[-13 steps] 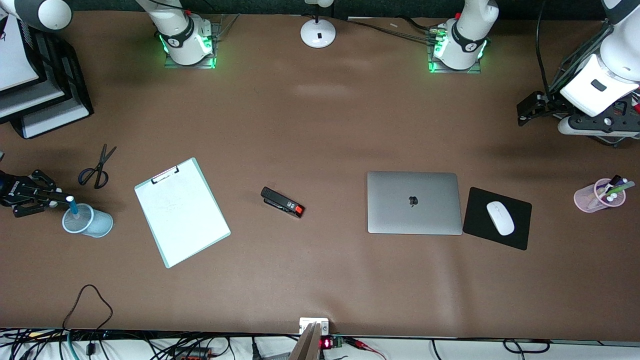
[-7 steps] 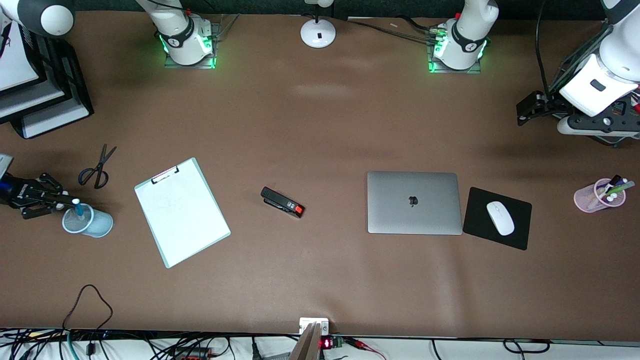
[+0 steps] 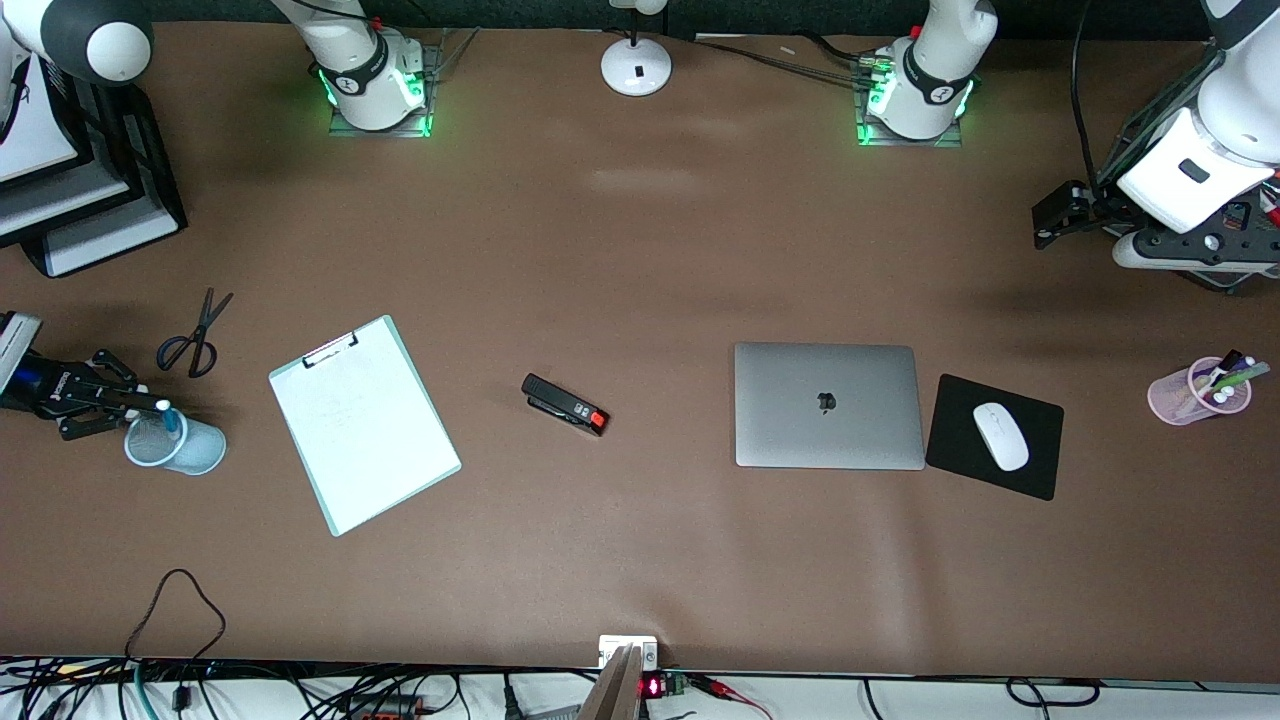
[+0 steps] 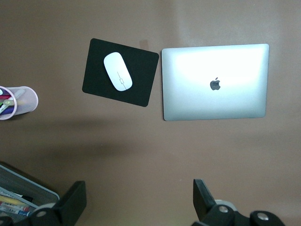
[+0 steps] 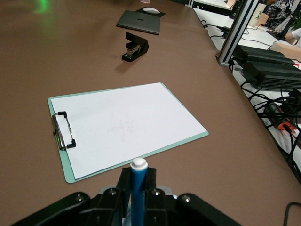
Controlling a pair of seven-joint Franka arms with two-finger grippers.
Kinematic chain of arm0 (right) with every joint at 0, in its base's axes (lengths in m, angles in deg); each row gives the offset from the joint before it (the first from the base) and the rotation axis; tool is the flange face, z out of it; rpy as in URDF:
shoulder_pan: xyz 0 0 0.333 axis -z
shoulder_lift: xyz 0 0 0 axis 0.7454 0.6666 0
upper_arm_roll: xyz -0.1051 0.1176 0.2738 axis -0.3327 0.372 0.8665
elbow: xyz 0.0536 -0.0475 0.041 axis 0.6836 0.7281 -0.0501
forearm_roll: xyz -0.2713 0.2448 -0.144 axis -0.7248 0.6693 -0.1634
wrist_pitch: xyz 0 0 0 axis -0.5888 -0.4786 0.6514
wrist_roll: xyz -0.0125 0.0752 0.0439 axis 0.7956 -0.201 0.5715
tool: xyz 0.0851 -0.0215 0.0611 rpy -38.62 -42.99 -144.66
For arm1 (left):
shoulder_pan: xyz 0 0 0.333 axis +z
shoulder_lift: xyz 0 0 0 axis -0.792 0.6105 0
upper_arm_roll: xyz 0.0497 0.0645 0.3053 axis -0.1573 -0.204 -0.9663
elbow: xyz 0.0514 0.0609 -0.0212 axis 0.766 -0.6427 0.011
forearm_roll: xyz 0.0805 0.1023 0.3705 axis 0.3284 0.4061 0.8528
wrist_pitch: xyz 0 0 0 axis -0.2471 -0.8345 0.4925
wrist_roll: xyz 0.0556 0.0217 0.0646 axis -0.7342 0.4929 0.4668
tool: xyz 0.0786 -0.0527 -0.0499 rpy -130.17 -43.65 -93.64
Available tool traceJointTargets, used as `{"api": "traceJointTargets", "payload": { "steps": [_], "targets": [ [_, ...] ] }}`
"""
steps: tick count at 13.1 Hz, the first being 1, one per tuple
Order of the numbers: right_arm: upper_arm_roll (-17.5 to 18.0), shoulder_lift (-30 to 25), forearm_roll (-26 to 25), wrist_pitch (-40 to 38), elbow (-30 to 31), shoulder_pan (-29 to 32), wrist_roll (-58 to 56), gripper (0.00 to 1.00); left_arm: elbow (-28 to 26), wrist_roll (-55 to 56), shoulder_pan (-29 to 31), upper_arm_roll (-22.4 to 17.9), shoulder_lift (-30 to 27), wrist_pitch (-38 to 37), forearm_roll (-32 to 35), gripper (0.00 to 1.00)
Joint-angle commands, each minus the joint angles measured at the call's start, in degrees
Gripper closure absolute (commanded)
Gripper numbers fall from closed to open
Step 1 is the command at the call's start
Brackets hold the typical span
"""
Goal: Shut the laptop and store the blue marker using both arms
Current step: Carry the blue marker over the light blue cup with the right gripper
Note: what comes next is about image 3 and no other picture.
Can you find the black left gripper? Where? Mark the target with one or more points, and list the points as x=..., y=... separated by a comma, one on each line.
x=1096, y=208

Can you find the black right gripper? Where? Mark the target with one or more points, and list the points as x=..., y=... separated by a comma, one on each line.
x=62, y=390

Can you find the blue marker with white cap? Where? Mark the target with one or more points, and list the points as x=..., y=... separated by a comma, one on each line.
x=172, y=420

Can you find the silver laptop computer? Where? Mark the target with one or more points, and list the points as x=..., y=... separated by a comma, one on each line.
x=830, y=405

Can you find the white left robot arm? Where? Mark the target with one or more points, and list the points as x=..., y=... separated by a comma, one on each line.
x=935, y=60

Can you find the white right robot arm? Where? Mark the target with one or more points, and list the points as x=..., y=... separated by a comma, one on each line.
x=360, y=60

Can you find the purple black marker pen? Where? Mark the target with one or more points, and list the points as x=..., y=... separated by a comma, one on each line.
x=1228, y=362

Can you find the green marker pen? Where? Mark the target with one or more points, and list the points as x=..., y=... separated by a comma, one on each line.
x=1245, y=376

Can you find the light blue mesh pen cup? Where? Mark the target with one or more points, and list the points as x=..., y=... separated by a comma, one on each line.
x=200, y=450

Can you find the black scissors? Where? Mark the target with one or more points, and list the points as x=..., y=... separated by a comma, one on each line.
x=205, y=320

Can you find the pink mesh pen cup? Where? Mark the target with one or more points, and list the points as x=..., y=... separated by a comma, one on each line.
x=1170, y=402

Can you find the white computer mouse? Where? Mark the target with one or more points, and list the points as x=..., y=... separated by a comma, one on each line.
x=1000, y=435

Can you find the black stacked letter tray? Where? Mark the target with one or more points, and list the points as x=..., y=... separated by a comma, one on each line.
x=150, y=170

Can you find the white clipboard with green edge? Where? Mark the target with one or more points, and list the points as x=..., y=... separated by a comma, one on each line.
x=365, y=435

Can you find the black mouse pad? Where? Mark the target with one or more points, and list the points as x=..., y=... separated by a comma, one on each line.
x=955, y=450

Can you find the black stapler with red tip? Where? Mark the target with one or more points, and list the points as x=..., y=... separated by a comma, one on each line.
x=560, y=402

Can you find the white lamp base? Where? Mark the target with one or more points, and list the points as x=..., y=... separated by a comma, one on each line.
x=636, y=65

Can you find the red display circuit module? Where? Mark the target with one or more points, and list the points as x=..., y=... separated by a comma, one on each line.
x=655, y=686

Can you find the white wall socket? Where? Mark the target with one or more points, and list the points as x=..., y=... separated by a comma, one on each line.
x=612, y=645

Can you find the brown wooden post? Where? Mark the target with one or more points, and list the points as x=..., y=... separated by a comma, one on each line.
x=612, y=690

